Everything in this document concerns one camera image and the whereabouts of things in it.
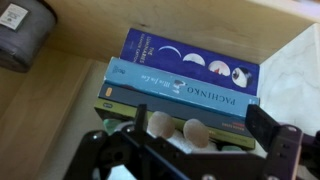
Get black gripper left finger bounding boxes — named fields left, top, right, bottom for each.
left=134, top=104, right=147, bottom=146

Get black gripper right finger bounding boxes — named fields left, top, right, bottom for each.
left=245, top=104, right=280, bottom=152

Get green and white plush toy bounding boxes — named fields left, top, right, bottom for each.
left=103, top=110, right=248, bottom=180

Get wooden shelf unit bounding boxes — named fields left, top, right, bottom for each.
left=0, top=0, right=320, bottom=180

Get dark grey book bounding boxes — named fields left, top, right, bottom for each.
left=98, top=83, right=251, bottom=137

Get olive green book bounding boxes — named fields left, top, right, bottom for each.
left=94, top=98, right=256, bottom=150

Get dark blue Luminaries book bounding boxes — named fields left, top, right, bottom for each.
left=120, top=29, right=260, bottom=95

